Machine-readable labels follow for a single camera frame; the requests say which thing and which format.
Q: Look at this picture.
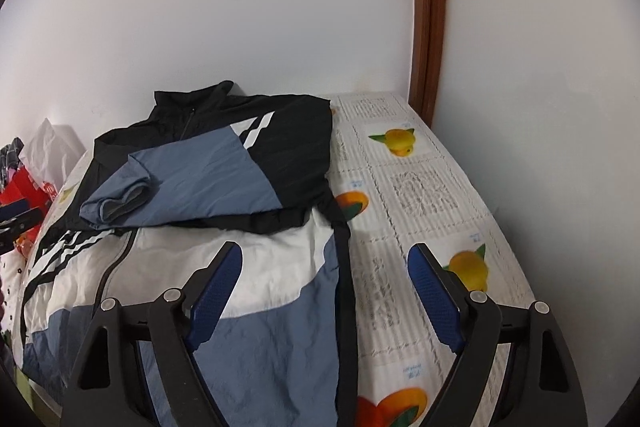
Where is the black white blue jacket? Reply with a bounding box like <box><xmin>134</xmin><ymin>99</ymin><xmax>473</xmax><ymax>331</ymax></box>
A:
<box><xmin>14</xmin><ymin>81</ymin><xmax>358</xmax><ymax>426</ymax></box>

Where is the red paper shopping bag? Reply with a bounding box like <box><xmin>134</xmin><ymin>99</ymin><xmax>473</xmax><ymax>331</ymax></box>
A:
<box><xmin>1</xmin><ymin>167</ymin><xmax>52</xmax><ymax>255</ymax></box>

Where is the fruit print lace tablecloth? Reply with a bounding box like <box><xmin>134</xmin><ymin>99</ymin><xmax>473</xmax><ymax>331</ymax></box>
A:
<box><xmin>14</xmin><ymin>91</ymin><xmax>539</xmax><ymax>427</ymax></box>

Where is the brown wooden door frame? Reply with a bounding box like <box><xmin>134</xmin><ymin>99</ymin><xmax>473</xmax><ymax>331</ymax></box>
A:
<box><xmin>409</xmin><ymin>0</ymin><xmax>447</xmax><ymax>126</ymax></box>

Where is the white dotted cloth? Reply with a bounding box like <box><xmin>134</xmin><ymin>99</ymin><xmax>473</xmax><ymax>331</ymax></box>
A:
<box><xmin>0</xmin><ymin>251</ymin><xmax>26</xmax><ymax>333</ymax></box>

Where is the dark plaid cloth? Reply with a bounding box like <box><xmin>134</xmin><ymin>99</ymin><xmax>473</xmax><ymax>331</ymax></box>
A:
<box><xmin>0</xmin><ymin>136</ymin><xmax>24</xmax><ymax>179</ymax></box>

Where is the white Miniso plastic bag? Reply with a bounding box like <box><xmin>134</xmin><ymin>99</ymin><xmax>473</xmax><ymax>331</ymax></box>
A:
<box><xmin>18</xmin><ymin>118</ymin><xmax>86</xmax><ymax>196</ymax></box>

